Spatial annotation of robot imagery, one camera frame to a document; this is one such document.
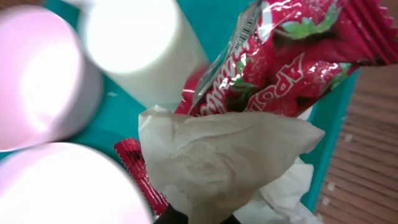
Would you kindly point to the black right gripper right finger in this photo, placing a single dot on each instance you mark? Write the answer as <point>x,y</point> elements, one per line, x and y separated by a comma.
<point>231,220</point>

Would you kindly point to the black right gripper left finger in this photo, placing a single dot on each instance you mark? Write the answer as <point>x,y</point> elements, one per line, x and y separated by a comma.
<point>171,216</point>

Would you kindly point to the white napkin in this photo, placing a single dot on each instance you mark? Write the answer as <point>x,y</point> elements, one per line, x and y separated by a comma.
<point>244,164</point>

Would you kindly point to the large pink plate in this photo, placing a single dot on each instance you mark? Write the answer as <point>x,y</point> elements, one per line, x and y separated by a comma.
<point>68,183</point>

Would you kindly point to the red snack wrapper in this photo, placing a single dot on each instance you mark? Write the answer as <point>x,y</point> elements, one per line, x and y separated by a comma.
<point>283,57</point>

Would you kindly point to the white plastic cup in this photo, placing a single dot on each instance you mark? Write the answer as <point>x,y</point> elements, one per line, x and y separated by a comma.
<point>147,47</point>

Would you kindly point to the teal plastic tray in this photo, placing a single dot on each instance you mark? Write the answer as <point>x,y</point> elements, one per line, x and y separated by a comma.
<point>114,119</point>

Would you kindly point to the pink bowl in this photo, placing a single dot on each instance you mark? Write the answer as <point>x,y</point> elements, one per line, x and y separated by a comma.
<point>49,89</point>

